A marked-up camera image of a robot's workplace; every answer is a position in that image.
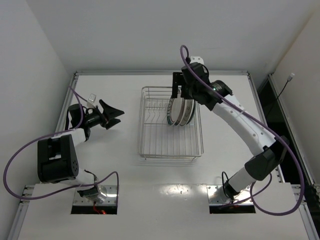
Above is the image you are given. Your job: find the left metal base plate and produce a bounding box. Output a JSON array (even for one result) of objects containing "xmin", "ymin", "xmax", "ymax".
[{"xmin": 72, "ymin": 185, "xmax": 118, "ymax": 207}]

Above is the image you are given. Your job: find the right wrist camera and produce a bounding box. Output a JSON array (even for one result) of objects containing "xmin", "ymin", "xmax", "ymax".
[{"xmin": 190, "ymin": 56, "xmax": 205, "ymax": 65}]

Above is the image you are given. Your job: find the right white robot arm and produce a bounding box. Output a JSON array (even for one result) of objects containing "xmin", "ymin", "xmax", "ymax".
[{"xmin": 171, "ymin": 62, "xmax": 286, "ymax": 200}]

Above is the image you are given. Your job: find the black wall cable white plug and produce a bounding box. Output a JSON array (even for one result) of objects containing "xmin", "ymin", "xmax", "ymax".
[{"xmin": 265, "ymin": 72, "xmax": 295, "ymax": 118}]

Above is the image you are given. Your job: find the aluminium table frame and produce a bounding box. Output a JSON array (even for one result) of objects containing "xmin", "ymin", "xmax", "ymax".
[{"xmin": 18, "ymin": 71, "xmax": 318, "ymax": 240}]

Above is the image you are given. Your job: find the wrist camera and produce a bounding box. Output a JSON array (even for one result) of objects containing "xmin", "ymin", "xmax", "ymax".
[
  {"xmin": 86, "ymin": 93, "xmax": 97, "ymax": 107},
  {"xmin": 190, "ymin": 56, "xmax": 205, "ymax": 65}
]

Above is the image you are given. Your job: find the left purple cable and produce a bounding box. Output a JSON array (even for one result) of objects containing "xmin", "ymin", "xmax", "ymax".
[{"xmin": 2, "ymin": 86, "xmax": 120, "ymax": 201}]

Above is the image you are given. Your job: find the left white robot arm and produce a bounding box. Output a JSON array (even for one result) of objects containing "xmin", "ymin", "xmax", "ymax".
[{"xmin": 37, "ymin": 100, "xmax": 125, "ymax": 203}]

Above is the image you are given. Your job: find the metal base plate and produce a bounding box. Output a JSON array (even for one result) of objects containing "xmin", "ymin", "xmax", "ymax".
[
  {"xmin": 72, "ymin": 185, "xmax": 118, "ymax": 207},
  {"xmin": 206, "ymin": 185, "xmax": 253, "ymax": 207}
]

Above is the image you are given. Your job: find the green red rimmed plate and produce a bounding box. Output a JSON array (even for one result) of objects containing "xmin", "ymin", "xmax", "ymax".
[
  {"xmin": 166, "ymin": 97, "xmax": 182, "ymax": 126},
  {"xmin": 174, "ymin": 98, "xmax": 186, "ymax": 126}
]

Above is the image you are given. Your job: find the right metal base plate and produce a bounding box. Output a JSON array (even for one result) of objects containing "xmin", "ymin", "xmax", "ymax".
[{"xmin": 206, "ymin": 185, "xmax": 253, "ymax": 207}]

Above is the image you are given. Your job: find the purple cable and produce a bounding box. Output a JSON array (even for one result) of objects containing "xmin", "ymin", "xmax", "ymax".
[
  {"xmin": 2, "ymin": 86, "xmax": 120, "ymax": 201},
  {"xmin": 179, "ymin": 44, "xmax": 306, "ymax": 216}
]

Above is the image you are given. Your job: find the white plate grey rim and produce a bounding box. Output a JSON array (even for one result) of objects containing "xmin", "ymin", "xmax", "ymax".
[{"xmin": 180, "ymin": 99, "xmax": 195, "ymax": 126}]

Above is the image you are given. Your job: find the metal wire dish rack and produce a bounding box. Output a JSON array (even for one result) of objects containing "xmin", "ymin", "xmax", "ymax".
[{"xmin": 137, "ymin": 86, "xmax": 204, "ymax": 161}]

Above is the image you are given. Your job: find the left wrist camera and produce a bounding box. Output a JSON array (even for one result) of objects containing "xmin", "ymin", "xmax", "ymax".
[{"xmin": 86, "ymin": 93, "xmax": 97, "ymax": 107}]

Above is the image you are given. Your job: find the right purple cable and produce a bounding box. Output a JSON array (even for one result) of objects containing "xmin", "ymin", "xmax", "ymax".
[{"xmin": 179, "ymin": 44, "xmax": 306, "ymax": 216}]

